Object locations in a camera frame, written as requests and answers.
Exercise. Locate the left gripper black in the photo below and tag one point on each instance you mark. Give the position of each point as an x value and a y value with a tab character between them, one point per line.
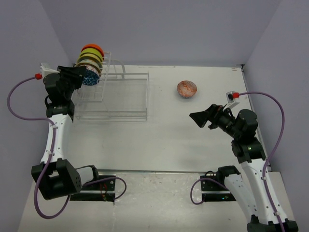
75	73

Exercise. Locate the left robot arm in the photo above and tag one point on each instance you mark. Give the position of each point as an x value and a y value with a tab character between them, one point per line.
55	175

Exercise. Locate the yellow patterned bowl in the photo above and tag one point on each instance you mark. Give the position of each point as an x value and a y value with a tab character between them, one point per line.
91	57

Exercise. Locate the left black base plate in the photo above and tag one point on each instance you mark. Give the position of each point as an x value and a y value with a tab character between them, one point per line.
99	192

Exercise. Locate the red patterned bowl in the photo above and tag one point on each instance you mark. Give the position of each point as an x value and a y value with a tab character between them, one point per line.
186	89

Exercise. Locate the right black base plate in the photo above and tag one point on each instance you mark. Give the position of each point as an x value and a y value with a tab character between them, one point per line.
212	192

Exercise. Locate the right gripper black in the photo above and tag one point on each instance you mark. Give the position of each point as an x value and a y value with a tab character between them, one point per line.
202	117

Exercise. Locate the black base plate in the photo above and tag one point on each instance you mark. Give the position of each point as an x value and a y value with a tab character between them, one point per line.
212	192
99	192

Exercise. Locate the orange bowl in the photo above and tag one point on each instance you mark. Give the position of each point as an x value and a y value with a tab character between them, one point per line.
94	46

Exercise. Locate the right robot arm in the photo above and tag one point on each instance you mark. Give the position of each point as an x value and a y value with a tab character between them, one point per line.
258	201

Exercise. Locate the white wire dish rack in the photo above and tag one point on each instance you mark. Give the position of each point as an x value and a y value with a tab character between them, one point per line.
120	95

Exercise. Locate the lime green bowl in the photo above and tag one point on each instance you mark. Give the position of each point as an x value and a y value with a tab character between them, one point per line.
92	51

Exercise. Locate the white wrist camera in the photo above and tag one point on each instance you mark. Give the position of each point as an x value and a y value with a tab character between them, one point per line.
45	69
232	99

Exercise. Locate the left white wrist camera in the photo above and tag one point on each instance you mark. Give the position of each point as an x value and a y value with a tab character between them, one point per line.
45	69

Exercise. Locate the blue patterned bowl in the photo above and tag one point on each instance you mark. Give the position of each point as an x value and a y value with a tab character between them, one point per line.
90	78

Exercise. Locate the white floral bowl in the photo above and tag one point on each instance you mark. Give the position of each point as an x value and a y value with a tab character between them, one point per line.
91	65

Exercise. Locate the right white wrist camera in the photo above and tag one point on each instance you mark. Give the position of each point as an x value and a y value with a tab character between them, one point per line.
232	99

